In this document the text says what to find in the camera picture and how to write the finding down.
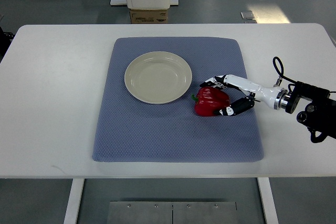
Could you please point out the red bell pepper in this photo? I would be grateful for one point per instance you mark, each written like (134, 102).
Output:
(208, 100)

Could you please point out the white left table leg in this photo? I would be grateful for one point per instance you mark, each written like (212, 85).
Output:
(74, 201)

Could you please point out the white table leg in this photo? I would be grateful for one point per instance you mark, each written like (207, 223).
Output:
(74, 201)
(267, 200)

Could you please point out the black object at left edge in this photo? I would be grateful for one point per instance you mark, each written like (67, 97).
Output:
(5, 41)

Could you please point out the blue textured mat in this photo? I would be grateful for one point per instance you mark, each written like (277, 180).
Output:
(129, 130)

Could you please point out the white right table leg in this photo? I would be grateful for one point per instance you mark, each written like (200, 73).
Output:
(267, 200)

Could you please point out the cream round plate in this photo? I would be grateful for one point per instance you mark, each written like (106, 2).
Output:
(158, 77)

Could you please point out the grey metal base plate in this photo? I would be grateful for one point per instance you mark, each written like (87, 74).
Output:
(172, 212)

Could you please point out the grey floor outlet plate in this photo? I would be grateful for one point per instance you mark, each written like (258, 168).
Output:
(247, 15)

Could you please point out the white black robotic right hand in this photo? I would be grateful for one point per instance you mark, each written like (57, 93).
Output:
(275, 97)

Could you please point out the brown cardboard box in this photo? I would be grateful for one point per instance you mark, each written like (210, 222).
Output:
(149, 16)

